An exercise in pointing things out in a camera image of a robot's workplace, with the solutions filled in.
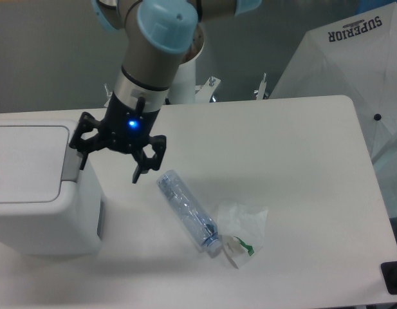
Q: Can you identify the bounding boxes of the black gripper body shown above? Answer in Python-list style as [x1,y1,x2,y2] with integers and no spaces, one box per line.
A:
[101,94,162,154]

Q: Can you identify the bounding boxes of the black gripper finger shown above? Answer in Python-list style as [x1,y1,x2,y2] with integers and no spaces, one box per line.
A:
[69,112,110,171]
[131,135,167,183]

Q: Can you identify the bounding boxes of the white push-lid trash can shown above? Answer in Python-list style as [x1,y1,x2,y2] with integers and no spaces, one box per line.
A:
[0,119,104,256]

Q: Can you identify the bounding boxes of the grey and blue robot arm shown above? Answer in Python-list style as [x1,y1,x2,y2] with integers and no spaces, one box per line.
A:
[69,1,261,183]

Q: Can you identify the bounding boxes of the clear crushed plastic bottle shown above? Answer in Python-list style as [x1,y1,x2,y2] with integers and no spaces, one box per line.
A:
[157,170,222,256]

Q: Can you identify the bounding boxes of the clear plastic wrapper green print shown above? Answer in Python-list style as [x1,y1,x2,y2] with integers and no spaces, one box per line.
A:
[217,201,268,268]

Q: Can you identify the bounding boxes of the white umbrella with text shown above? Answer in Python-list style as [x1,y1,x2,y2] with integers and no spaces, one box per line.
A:
[271,3,397,156]

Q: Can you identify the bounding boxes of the black device at table edge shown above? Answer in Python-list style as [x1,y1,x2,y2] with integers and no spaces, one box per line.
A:
[381,261,397,295]

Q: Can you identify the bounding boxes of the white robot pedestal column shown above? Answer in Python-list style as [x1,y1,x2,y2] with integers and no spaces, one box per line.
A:
[165,25,205,105]

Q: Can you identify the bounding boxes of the white metal base frame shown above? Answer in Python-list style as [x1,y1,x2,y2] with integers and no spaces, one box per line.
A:
[104,73,271,108]

